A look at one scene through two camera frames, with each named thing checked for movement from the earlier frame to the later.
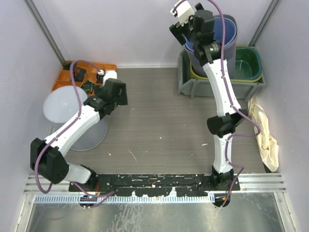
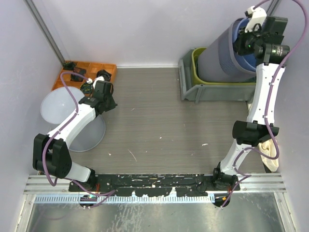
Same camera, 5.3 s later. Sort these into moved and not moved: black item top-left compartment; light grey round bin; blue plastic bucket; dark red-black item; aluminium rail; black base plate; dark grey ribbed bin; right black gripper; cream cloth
Moved: dark grey ribbed bin; right black gripper; blue plastic bucket
Not moved: black item top-left compartment; dark red-black item; light grey round bin; aluminium rail; cream cloth; black base plate
